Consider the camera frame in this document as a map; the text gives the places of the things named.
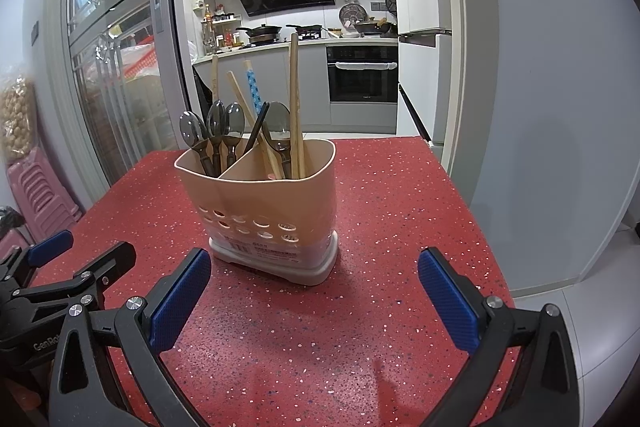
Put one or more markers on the red plastic basket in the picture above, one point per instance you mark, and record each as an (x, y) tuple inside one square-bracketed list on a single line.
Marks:
[(142, 59)]

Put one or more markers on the white towel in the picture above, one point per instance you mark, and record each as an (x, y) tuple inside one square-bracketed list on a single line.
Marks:
[(365, 66)]

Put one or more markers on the clear bag of nuts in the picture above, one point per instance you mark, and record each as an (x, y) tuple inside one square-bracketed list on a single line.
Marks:
[(15, 117)]

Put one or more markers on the round metal steamer rack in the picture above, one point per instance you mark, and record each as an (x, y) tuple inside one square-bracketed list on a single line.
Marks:
[(391, 3), (352, 14)]

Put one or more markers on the blue patterned wooden chopstick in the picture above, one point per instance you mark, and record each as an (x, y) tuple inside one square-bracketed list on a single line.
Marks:
[(252, 87)]

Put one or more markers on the black built-in oven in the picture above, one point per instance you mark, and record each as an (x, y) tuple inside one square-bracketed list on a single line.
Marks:
[(360, 82)]

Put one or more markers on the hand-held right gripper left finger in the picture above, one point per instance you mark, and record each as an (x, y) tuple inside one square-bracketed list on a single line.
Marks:
[(177, 302)]

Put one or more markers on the condiment rack with bottles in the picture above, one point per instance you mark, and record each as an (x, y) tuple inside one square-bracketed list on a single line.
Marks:
[(220, 37)]

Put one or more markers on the beige plastic utensil holder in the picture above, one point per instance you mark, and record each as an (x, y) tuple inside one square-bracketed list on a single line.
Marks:
[(270, 202)]

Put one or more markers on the black frying pan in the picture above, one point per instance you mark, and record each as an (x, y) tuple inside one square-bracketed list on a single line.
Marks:
[(305, 28)]

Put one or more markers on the grey sliding glass door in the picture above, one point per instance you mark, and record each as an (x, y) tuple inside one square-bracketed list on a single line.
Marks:
[(167, 72)]

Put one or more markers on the black plastic bag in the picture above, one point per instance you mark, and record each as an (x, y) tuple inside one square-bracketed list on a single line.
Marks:
[(10, 218)]

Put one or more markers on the black trash bag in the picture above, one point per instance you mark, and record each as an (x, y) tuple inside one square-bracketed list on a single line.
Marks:
[(202, 92)]

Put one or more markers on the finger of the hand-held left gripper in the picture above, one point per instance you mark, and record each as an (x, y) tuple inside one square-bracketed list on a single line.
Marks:
[(107, 264), (50, 244)]

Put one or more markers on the stack of pink plastic stools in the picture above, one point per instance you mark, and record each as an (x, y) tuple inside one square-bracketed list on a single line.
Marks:
[(45, 192)]

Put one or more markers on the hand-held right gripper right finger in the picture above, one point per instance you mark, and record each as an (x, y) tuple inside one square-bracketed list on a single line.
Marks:
[(450, 302)]

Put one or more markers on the grey kitchen cabinets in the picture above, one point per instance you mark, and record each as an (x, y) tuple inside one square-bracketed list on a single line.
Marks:
[(315, 82)]

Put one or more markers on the dark wall switch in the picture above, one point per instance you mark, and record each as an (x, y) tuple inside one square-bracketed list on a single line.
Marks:
[(35, 33)]

